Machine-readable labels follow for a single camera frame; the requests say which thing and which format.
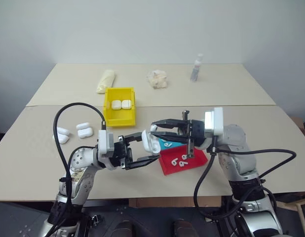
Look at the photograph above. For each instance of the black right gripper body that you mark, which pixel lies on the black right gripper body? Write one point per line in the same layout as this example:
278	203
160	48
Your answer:
197	130

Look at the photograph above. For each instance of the yellow plastic bin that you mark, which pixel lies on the yellow plastic bin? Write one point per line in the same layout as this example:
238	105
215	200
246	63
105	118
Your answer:
119	119

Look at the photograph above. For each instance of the brown cardboard box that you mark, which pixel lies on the brown cardboard box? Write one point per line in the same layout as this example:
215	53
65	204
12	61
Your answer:
301	126

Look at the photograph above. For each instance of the crumpled clear plastic bag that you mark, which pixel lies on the crumpled clear plastic bag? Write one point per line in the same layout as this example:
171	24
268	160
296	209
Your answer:
157	79

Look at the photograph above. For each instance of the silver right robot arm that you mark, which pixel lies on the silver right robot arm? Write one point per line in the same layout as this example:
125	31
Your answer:
241	158

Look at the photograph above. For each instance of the white earbud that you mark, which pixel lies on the white earbud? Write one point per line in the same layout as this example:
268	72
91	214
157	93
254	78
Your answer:
153	128
173	162
184	156
168	144
183	163

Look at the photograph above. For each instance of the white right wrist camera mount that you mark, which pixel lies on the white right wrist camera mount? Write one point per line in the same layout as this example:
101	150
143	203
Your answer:
217	121

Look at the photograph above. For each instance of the light wooden frame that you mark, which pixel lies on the light wooden frame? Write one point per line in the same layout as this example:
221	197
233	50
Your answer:
299	203

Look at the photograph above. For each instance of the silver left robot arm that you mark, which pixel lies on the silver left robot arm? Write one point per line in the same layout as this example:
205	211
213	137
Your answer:
81	158

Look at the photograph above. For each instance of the brown cardboard panel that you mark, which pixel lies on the brown cardboard panel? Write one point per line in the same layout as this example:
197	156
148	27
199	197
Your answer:
167	202

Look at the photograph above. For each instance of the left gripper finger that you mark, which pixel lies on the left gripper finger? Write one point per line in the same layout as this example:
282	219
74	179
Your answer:
134	137
142	161

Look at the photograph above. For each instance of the small clear spray bottle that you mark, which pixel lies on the small clear spray bottle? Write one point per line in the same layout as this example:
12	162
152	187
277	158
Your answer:
195	71

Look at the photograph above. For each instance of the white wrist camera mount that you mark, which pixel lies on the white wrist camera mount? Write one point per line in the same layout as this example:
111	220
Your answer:
217	121
103	143

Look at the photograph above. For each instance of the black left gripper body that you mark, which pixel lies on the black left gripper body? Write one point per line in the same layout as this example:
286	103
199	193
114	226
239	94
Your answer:
121	155

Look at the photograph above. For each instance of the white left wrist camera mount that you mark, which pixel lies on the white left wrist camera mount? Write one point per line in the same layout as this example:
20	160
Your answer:
103	143

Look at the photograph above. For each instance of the red plastic tray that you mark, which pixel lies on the red plastic tray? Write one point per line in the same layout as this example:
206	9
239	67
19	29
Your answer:
197	160

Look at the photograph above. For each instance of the cream filled plastic bag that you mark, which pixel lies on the cream filled plastic bag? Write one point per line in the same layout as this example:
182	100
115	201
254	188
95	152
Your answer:
106	81

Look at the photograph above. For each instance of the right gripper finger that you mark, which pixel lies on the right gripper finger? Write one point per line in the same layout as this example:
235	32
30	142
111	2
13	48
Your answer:
167	123
169	137

